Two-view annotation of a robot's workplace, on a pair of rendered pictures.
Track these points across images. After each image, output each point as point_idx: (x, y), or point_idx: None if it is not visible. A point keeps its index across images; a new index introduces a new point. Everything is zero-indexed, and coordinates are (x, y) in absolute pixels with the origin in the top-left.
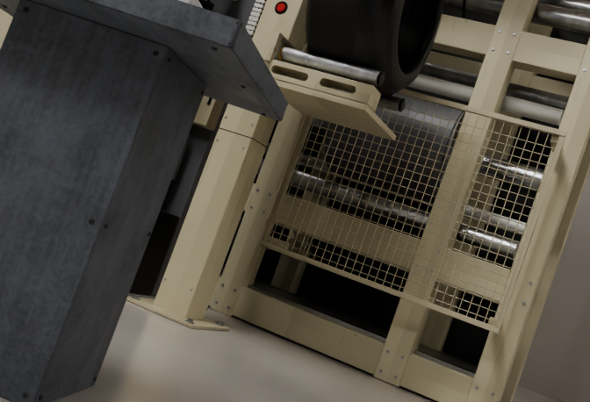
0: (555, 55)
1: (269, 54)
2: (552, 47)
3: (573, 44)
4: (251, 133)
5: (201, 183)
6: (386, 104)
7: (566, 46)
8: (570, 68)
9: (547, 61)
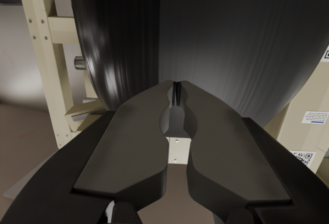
0: (69, 30)
1: None
2: (74, 35)
3: (61, 41)
4: None
5: None
6: None
7: (65, 39)
8: (54, 22)
9: (72, 24)
